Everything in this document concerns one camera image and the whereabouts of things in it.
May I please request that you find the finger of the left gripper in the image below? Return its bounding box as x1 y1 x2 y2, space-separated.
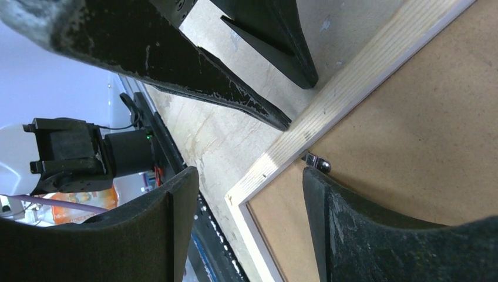
212 0 318 89
1 1 291 131

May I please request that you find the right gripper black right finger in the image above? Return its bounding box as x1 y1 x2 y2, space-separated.
302 167 497 281

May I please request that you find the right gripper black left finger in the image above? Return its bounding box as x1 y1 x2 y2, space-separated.
1 166 199 281

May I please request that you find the brown backing board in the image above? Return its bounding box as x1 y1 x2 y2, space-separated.
247 0 498 282

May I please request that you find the white wooden picture frame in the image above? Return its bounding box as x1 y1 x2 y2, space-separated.
225 0 473 281

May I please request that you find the orange snack bag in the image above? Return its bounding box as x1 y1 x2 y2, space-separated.
45 186 119 225

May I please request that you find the metal turn clip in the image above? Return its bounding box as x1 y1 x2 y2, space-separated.
301 152 332 174

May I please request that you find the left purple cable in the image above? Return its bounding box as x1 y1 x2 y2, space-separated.
5 193 110 215

